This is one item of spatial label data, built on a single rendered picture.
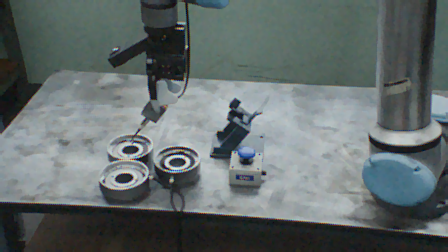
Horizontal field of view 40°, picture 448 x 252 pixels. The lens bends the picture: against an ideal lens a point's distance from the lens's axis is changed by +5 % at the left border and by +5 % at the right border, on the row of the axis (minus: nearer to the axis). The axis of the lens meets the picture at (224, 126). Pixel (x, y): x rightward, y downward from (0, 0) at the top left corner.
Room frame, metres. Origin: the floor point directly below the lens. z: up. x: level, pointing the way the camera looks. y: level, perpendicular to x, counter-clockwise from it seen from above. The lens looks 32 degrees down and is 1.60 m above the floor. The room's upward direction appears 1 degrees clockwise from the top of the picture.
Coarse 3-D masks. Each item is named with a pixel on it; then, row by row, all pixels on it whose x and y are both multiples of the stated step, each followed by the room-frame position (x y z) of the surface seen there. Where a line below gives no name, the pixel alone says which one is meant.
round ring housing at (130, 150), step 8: (120, 136) 1.16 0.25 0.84; (128, 136) 1.17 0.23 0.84; (136, 136) 1.17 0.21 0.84; (144, 136) 1.16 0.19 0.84; (112, 144) 1.14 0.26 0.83; (128, 144) 1.15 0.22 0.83; (136, 144) 1.15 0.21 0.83; (152, 144) 1.13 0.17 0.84; (112, 152) 1.12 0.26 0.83; (120, 152) 1.11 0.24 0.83; (128, 152) 1.14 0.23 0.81; (136, 152) 1.14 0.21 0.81; (152, 152) 1.11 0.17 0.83; (112, 160) 1.08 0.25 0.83; (136, 160) 1.08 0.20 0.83; (144, 160) 1.09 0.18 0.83
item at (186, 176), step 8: (160, 152) 1.10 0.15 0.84; (168, 152) 1.11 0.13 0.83; (184, 152) 1.11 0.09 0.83; (192, 152) 1.11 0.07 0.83; (168, 160) 1.08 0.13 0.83; (176, 160) 1.09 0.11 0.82; (184, 160) 1.09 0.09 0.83; (200, 160) 1.07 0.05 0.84; (160, 168) 1.03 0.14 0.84; (176, 168) 1.05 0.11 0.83; (192, 168) 1.04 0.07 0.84; (200, 168) 1.07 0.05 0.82; (160, 176) 1.04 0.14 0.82; (168, 176) 1.02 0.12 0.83; (176, 176) 1.02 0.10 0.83; (184, 176) 1.03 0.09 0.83; (192, 176) 1.04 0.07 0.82; (176, 184) 1.03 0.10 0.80
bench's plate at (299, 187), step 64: (64, 128) 1.26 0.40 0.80; (128, 128) 1.26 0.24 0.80; (192, 128) 1.27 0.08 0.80; (256, 128) 1.27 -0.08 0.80; (320, 128) 1.27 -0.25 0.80; (0, 192) 1.01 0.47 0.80; (64, 192) 1.00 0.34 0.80; (192, 192) 1.00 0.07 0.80; (256, 192) 1.01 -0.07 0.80; (320, 192) 1.01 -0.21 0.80
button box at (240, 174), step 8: (232, 152) 1.09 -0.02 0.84; (232, 160) 1.06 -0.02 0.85; (240, 160) 1.06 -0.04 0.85; (248, 160) 1.06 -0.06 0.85; (256, 160) 1.06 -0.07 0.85; (232, 168) 1.03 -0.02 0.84; (240, 168) 1.03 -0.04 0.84; (248, 168) 1.03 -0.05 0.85; (256, 168) 1.03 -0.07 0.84; (232, 176) 1.03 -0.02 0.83; (240, 176) 1.03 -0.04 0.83; (248, 176) 1.02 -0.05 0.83; (256, 176) 1.02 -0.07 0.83; (232, 184) 1.03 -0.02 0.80; (240, 184) 1.03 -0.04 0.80; (248, 184) 1.03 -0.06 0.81; (256, 184) 1.02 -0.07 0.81
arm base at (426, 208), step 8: (440, 176) 0.96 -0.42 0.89; (440, 184) 0.96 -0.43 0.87; (440, 192) 0.96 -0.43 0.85; (376, 200) 0.99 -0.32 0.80; (432, 200) 0.94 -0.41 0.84; (440, 200) 0.97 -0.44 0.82; (392, 208) 0.95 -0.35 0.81; (400, 208) 0.94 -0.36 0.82; (408, 208) 0.94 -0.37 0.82; (416, 208) 0.94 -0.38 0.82; (424, 208) 0.94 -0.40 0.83; (432, 208) 0.94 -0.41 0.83; (440, 208) 0.94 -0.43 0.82; (408, 216) 0.94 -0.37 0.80; (416, 216) 0.93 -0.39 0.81; (424, 216) 0.93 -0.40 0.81; (432, 216) 0.94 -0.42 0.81
